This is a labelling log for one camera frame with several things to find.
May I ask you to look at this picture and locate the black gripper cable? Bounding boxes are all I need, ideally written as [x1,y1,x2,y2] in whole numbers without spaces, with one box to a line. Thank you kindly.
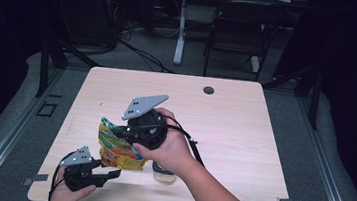
[159,114,211,168]
[47,149,77,201]

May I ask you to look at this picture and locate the white desk leg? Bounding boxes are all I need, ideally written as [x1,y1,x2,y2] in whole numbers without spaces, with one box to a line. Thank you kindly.
[172,0,190,67]

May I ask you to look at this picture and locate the person's left hand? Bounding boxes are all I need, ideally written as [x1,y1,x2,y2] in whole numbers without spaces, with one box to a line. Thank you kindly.
[48,166,100,201]

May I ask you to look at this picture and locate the round table cable hole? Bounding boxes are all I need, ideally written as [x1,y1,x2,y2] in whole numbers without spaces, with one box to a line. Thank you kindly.
[202,85,216,96]

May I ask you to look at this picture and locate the yellow green spouted food pouch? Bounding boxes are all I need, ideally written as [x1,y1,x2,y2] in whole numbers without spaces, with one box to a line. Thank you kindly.
[94,115,153,174]

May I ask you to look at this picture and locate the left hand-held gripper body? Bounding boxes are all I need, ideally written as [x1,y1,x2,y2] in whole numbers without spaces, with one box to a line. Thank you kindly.
[57,143,112,196]

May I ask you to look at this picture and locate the black folding chair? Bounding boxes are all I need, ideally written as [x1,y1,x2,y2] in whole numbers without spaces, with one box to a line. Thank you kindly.
[201,0,286,85]

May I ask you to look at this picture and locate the person's right hand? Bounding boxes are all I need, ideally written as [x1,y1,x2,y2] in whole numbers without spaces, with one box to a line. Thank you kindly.
[129,104,201,179]

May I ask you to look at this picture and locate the metal floor rail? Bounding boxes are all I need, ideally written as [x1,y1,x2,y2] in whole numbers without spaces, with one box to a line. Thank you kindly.
[0,61,67,201]
[286,96,357,201]

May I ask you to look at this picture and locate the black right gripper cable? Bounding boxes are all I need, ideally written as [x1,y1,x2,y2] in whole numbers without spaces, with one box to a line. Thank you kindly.
[159,114,211,168]

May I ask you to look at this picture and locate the black floor cables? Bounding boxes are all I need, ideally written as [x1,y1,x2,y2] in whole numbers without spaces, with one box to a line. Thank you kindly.
[115,20,182,75]

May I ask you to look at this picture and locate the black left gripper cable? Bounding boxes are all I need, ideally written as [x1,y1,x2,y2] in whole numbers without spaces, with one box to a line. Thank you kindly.
[47,149,77,201]

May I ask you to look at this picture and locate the short white desk foot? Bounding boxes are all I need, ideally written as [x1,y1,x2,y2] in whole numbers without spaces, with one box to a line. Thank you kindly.
[249,55,262,74]

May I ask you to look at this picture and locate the black metal stand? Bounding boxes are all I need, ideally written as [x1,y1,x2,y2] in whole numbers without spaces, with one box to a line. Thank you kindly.
[258,60,325,131]
[34,37,103,104]

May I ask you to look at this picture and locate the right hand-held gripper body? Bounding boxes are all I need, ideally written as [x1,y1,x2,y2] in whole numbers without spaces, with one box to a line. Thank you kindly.
[118,90,172,152]

